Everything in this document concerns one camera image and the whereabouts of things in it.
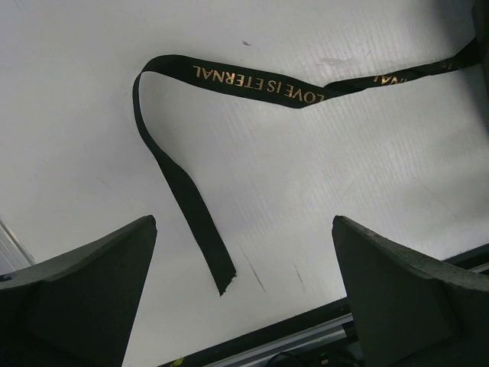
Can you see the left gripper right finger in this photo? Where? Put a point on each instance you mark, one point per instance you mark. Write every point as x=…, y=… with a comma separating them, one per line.
x=410, y=309

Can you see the black gold-lettered ribbon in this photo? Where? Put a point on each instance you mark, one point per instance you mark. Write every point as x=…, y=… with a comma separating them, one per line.
x=262, y=86

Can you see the black wrapping paper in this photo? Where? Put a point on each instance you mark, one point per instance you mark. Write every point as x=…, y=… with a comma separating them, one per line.
x=480, y=19

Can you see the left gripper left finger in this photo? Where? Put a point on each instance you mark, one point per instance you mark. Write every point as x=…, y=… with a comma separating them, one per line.
x=77, y=309

